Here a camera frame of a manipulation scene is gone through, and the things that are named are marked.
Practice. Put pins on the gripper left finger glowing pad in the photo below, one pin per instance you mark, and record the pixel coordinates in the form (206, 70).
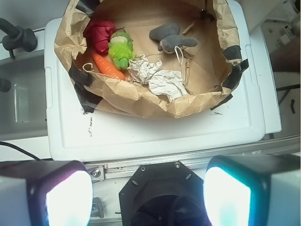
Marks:
(45, 193)

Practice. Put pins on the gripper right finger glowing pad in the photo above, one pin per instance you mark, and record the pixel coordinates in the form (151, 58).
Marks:
(253, 190)

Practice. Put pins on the aluminium rail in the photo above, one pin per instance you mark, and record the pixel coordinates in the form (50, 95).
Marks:
(194, 160)

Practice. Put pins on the green plush toy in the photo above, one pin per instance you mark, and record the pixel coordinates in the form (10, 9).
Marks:
(121, 50)

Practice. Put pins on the orange plush carrot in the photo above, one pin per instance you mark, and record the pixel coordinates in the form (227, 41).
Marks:
(107, 68)

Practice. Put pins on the crumpled white paper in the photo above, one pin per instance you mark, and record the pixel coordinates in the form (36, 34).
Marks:
(159, 81)

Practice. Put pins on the red plush toy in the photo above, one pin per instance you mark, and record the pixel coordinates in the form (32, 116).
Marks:
(99, 33)

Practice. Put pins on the white plastic lid tray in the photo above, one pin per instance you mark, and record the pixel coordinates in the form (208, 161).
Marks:
(250, 114)

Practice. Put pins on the black octagonal mount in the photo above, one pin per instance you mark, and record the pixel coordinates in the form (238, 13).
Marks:
(163, 194)

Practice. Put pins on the brown paper bag bin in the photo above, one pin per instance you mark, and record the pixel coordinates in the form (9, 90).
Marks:
(211, 70)

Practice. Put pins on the black clamp knob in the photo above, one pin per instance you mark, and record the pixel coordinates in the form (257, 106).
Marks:
(17, 37)

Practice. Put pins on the gray plush animal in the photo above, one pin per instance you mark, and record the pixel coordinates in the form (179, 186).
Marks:
(169, 40)

